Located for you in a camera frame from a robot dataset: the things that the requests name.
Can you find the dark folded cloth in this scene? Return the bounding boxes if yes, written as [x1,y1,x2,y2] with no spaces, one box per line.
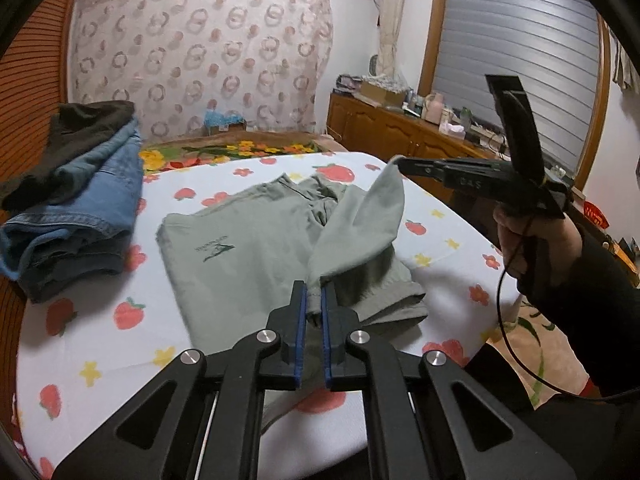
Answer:
[0,100,139,212]

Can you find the wooden cabinet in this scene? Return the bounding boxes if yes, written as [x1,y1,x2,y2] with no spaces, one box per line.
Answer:
[326,91,507,193]

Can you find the red ornament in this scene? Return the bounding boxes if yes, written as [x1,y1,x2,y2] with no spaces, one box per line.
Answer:
[584,201,609,229]

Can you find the strawberry printed bed sheet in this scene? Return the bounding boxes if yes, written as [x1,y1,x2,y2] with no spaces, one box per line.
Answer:
[10,151,527,480]

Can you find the ring patterned lace cloth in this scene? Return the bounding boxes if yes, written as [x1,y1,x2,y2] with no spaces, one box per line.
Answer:
[67,0,335,142]

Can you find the window with grey blinds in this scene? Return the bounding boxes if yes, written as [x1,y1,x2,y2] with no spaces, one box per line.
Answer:
[417,0,614,197]

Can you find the blue jeans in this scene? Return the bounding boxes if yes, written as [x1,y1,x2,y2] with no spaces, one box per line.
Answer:
[0,119,146,304]

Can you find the cardboard box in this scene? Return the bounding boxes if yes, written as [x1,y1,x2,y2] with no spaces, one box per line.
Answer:
[359,80,407,109]

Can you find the person's right hand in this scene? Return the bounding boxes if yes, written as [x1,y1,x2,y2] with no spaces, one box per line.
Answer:
[492,204,586,302]

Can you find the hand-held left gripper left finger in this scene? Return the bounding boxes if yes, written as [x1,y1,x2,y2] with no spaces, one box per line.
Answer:
[52,280,307,480]

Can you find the pink jug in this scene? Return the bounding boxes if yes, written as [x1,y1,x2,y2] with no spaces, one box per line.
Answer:
[424,92,445,124]

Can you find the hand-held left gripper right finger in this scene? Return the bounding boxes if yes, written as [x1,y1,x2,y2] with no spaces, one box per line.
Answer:
[320,285,578,480]

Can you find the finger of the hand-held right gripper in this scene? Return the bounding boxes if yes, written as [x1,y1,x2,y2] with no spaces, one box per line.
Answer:
[398,156,454,185]

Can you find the blue plastic bag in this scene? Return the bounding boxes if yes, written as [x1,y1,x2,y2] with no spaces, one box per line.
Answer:
[203,109,247,134]

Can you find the grey-green pants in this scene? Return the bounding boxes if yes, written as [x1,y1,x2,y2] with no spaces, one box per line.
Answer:
[156,159,429,396]

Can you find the person's dark clothed body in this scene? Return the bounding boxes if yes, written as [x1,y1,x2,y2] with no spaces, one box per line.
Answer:
[462,342,640,480]

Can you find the hanging pale cloth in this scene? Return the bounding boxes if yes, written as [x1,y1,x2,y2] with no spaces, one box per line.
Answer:
[612,39,640,94]

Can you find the wooden louvered wardrobe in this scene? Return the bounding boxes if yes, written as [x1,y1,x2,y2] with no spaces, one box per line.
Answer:
[0,0,85,346]

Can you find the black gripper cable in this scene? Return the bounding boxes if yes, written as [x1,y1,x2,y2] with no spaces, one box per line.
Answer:
[496,210,640,402]

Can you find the cream window curtain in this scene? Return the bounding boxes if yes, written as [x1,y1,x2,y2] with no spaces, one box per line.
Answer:
[376,0,410,82]

